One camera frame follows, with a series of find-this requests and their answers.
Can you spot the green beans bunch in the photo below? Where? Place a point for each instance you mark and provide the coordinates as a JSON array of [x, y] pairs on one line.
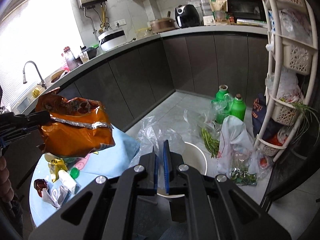
[[211, 144]]

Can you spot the black air fryer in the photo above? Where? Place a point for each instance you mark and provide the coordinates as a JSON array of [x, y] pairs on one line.
[[187, 16]]

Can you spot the dark red wrapper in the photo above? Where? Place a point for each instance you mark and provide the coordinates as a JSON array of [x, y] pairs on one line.
[[40, 185]]

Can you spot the yellow crumpled wrapper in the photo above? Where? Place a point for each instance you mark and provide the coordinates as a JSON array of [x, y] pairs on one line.
[[56, 164]]

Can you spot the yellow object by sink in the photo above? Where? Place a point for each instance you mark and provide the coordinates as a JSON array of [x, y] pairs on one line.
[[36, 92]]

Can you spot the clear plastic bag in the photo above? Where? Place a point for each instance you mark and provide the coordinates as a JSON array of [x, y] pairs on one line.
[[152, 136]]

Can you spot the black microwave oven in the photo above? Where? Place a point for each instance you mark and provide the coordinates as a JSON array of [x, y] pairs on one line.
[[246, 10]]

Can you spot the green bottle left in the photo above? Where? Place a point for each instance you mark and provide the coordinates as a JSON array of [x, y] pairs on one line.
[[221, 104]]

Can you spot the white round trash bin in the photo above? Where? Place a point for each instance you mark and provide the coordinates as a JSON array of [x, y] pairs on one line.
[[192, 156]]

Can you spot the person's left hand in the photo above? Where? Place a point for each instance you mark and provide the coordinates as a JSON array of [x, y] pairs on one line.
[[6, 191]]

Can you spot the small white green-capped bottle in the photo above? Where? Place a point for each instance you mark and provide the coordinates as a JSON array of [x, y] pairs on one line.
[[68, 181]]

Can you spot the blue cartoon tablecloth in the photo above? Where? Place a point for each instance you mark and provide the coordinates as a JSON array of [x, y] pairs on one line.
[[110, 162]]

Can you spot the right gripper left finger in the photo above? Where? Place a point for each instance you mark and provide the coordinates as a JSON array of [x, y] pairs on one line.
[[148, 185]]

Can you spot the orange snack bag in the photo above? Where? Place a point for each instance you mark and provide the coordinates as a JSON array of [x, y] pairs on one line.
[[76, 127]]

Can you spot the chrome kitchen faucet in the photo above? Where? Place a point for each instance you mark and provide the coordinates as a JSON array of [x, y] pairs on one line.
[[30, 69]]

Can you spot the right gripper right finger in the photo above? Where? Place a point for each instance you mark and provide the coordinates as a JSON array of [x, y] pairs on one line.
[[174, 184]]

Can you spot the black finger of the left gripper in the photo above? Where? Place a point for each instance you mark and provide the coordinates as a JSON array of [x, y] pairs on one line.
[[37, 117]]

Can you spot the navy blue shopping bag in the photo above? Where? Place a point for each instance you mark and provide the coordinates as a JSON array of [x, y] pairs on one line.
[[258, 113]]

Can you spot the white plastic shopping bag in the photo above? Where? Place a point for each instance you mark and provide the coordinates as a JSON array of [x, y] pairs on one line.
[[234, 139]]

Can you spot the green bottle right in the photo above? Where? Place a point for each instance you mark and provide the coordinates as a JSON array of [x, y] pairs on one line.
[[238, 107]]

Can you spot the white plastic storage rack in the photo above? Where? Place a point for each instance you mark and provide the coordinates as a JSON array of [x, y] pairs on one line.
[[292, 66]]

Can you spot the crumpled white paper wrapper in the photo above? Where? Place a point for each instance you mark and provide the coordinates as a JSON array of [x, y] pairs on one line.
[[56, 197]]

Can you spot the clear bag of greens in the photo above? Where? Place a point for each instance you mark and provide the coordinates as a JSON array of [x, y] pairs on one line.
[[241, 172]]

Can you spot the glass jar red lid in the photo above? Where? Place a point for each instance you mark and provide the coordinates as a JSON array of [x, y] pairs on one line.
[[69, 57]]

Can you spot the white rice cooker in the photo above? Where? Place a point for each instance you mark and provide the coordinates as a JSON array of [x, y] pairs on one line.
[[112, 39]]

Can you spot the dark kitchen base cabinets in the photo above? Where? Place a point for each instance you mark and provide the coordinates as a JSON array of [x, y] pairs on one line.
[[133, 79]]

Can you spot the brown cooking pot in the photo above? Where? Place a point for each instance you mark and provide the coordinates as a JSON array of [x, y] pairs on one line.
[[162, 25]]

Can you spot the green bottle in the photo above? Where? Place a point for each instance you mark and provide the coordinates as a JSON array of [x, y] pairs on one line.
[[221, 104], [238, 107]]

